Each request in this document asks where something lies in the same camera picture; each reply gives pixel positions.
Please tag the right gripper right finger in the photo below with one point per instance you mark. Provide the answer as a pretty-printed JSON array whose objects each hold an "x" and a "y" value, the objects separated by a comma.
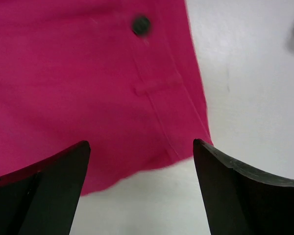
[{"x": 240, "y": 199}]

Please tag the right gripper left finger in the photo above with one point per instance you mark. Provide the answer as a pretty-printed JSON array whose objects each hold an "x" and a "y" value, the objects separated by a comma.
[{"x": 41, "y": 199}]

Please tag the pink trousers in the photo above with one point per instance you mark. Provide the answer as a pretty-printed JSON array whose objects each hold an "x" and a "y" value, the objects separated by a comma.
[{"x": 120, "y": 74}]

